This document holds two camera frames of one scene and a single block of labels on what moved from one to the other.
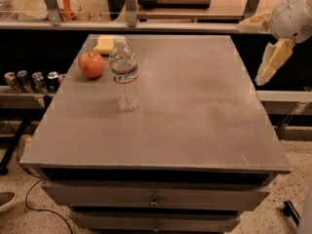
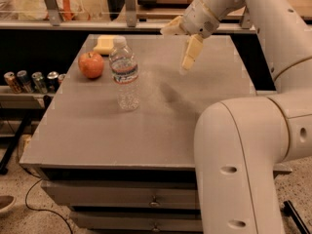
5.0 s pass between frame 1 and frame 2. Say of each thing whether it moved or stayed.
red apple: stayed
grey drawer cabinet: stayed
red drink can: stayed
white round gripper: moved
